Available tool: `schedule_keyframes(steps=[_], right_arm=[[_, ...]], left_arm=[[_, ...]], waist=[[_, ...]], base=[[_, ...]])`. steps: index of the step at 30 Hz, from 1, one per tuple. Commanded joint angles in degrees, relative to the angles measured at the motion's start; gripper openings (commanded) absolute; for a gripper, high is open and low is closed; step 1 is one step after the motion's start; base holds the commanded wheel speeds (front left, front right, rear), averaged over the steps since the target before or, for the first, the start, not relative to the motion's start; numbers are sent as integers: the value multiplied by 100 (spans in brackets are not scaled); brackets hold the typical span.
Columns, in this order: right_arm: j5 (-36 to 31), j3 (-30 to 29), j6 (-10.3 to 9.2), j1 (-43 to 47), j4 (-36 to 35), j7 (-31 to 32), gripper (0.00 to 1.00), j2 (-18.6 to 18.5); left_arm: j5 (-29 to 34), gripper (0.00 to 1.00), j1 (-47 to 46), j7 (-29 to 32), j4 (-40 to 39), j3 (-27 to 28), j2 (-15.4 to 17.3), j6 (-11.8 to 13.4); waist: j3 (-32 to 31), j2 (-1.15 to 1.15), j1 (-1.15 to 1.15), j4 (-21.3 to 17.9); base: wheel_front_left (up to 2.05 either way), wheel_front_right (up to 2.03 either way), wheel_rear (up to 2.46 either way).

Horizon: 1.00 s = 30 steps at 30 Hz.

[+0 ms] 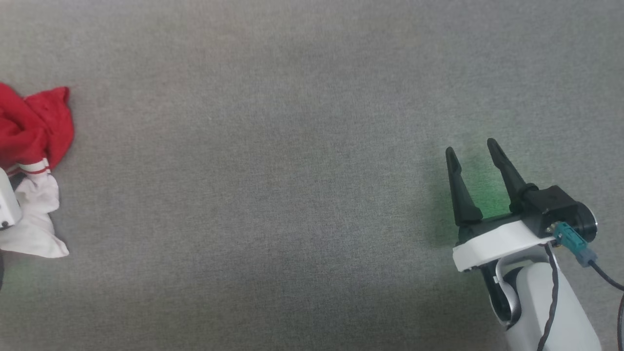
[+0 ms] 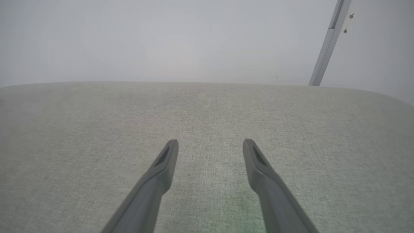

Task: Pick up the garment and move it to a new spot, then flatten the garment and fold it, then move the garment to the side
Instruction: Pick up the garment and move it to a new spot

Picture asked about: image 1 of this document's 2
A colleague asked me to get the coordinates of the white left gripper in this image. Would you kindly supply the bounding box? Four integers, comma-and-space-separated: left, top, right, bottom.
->
0, 168, 23, 230

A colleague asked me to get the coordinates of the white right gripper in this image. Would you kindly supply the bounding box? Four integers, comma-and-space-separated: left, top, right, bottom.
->
445, 138, 557, 273

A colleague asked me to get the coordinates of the red and white garment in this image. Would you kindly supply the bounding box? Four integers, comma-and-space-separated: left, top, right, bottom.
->
0, 82, 75, 258

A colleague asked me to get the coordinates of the grey fabric sofa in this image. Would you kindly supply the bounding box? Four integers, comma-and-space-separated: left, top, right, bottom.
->
0, 0, 624, 351

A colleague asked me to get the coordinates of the teal right cable connector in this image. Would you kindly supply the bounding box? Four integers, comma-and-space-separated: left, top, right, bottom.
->
547, 222, 598, 267

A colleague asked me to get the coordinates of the braided black right cable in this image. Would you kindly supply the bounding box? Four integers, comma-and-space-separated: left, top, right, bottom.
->
536, 243, 560, 351

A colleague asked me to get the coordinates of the smooth black right cable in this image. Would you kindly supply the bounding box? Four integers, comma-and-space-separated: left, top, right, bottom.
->
587, 260, 624, 351

